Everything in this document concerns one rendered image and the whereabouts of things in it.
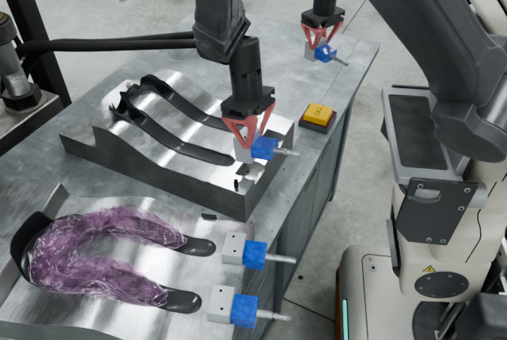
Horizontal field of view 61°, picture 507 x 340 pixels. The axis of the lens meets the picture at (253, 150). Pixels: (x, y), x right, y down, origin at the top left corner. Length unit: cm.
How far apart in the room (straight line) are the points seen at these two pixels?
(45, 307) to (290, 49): 105
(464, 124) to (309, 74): 92
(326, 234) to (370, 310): 56
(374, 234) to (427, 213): 119
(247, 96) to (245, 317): 37
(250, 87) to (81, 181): 49
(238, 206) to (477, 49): 57
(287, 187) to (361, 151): 135
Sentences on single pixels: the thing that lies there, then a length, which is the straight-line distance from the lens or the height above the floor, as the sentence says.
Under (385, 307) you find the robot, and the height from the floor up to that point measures 28.
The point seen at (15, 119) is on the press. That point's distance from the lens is 135.
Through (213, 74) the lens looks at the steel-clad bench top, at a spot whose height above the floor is 80.
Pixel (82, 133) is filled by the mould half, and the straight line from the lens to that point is 110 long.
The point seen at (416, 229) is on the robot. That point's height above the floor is 92.
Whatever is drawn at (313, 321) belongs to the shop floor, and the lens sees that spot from 170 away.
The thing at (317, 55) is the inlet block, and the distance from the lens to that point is 119.
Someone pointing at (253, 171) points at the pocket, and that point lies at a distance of 92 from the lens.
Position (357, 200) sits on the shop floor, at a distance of 205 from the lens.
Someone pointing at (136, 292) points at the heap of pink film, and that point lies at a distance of 74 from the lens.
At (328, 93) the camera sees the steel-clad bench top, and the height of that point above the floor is 80.
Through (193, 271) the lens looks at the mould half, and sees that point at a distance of 79.
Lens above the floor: 153
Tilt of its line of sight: 43 degrees down
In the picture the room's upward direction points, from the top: straight up
